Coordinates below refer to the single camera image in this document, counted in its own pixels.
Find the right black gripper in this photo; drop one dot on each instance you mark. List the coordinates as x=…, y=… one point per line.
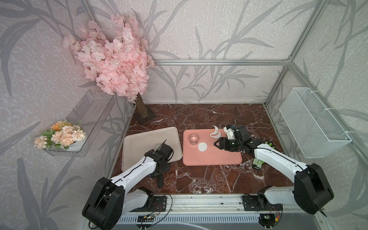
x=223, y=143

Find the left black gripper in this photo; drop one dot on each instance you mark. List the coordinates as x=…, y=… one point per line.
x=166, y=168

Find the white dough scrap strip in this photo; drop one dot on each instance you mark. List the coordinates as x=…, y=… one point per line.
x=216, y=133

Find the white dough piece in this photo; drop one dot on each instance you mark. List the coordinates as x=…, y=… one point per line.
x=202, y=146

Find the metal ring cutter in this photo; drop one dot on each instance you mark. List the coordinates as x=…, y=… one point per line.
x=193, y=139

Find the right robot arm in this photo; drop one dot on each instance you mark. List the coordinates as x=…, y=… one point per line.
x=311, y=190

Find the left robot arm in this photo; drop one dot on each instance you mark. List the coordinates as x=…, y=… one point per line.
x=111, y=198

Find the pink rectangular tray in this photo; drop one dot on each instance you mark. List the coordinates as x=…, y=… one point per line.
x=212, y=156

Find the beige rectangular tray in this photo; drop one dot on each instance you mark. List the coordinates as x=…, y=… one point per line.
x=135, y=146

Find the peach flower bouquet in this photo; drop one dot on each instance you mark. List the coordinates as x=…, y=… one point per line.
x=61, y=135

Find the pink cherry blossom tree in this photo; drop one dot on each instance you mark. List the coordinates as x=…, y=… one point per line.
x=118, y=66

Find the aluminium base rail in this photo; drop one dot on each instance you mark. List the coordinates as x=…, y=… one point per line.
x=201, y=204

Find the clear acrylic wall shelf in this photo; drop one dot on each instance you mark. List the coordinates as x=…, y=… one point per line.
x=90, y=113

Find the white wire mesh basket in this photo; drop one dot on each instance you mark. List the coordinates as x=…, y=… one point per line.
x=314, y=128

